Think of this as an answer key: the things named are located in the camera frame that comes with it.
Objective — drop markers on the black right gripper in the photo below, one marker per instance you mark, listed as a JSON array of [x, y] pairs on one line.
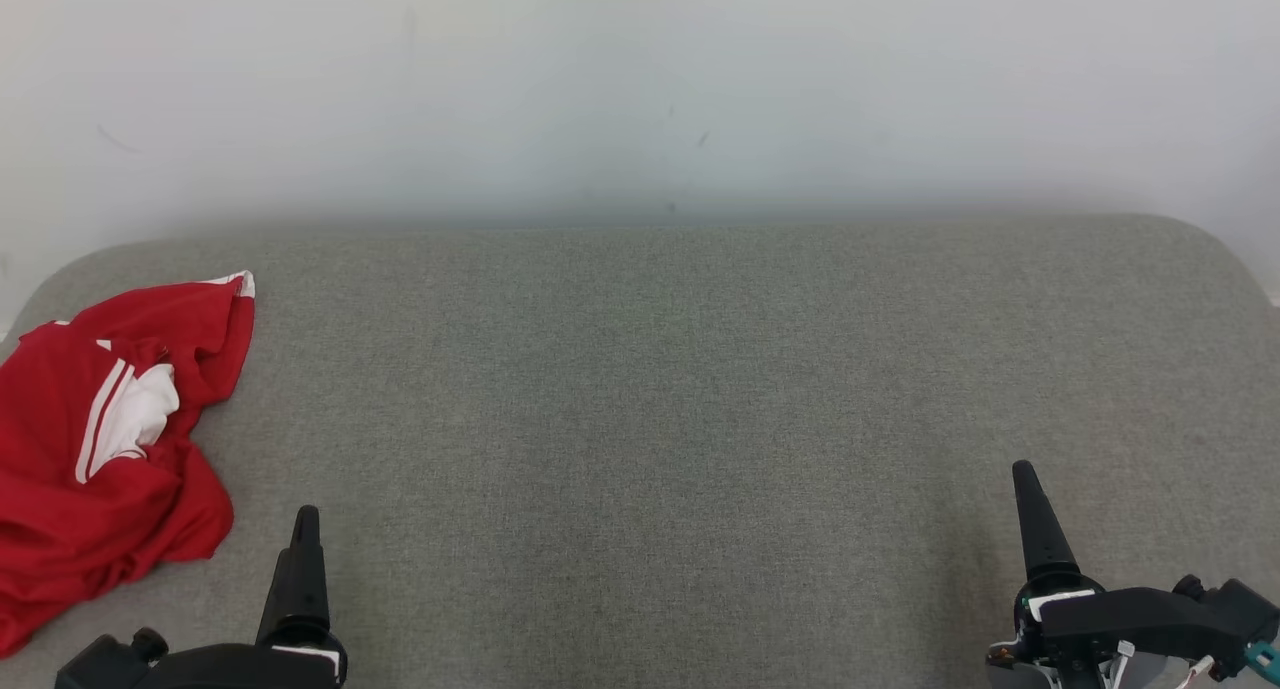
[[1110, 614]]

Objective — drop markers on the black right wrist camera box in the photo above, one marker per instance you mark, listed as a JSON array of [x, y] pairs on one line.
[[1240, 609]]

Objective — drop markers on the red basketball shorts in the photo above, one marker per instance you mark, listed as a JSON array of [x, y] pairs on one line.
[[200, 329]]

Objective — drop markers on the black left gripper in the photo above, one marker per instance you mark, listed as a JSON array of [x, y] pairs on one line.
[[260, 669]]

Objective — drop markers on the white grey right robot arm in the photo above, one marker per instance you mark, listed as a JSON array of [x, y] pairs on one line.
[[1150, 674]]

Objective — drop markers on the red white basketball jersey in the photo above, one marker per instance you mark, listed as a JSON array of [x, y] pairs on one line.
[[100, 529]]

